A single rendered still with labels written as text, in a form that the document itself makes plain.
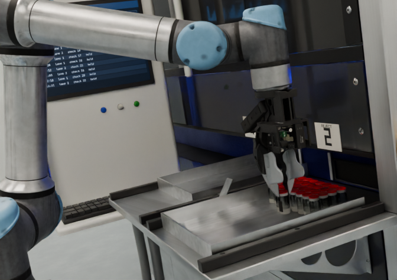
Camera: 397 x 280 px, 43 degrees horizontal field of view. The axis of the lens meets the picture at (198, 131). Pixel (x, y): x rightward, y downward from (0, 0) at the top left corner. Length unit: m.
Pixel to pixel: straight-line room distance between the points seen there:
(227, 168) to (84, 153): 0.51
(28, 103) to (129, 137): 0.78
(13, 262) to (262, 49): 0.60
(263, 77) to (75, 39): 0.34
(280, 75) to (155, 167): 0.98
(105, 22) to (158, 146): 1.03
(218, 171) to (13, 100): 0.70
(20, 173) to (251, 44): 0.53
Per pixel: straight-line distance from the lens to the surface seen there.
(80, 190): 1.78
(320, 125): 1.16
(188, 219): 1.14
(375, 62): 1.00
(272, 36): 0.93
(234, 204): 1.19
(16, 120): 1.08
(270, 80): 0.93
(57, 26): 0.89
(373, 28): 1.00
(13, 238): 1.01
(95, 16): 0.87
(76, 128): 1.75
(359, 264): 1.15
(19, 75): 1.06
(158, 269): 2.05
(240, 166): 1.57
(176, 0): 1.61
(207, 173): 1.52
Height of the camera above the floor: 1.23
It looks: 8 degrees down
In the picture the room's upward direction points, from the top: 9 degrees counter-clockwise
